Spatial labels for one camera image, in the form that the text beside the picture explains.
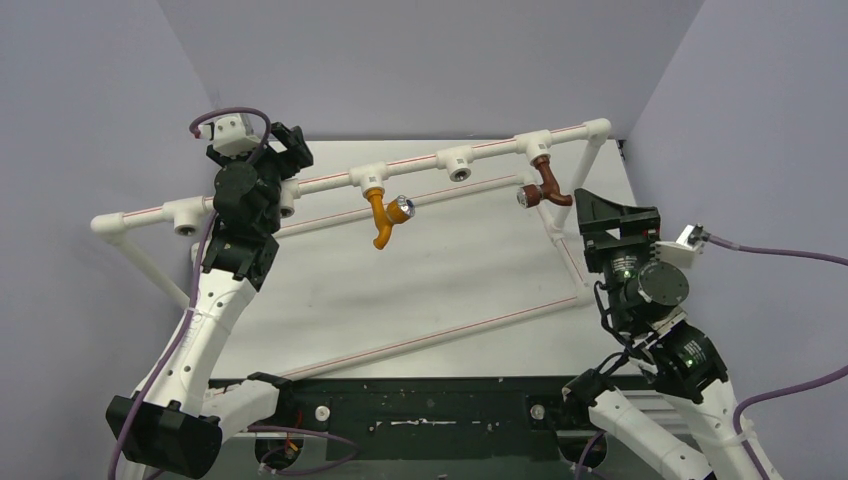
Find red-brown water faucet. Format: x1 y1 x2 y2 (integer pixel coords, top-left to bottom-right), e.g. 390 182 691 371
516 155 574 209

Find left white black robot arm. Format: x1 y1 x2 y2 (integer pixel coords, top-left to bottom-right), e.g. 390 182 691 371
106 109 314 479

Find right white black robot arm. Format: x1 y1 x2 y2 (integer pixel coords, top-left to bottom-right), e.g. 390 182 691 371
562 188 780 479

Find orange water faucet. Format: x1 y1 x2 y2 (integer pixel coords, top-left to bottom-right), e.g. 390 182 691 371
363 187 416 250

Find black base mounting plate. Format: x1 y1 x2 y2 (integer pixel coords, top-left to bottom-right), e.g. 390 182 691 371
208 374 654 463

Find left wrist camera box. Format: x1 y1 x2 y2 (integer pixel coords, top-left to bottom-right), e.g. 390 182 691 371
198 113 260 158

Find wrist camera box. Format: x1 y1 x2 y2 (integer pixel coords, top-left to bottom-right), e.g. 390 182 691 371
654 224 707 269
198 113 260 158

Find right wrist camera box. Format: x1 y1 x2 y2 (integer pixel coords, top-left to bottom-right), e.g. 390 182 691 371
654 224 707 269

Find white pipe frame with tees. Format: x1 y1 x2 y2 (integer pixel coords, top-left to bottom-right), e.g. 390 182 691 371
90 118 611 380

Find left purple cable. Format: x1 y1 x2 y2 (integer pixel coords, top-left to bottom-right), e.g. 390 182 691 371
107 107 362 480

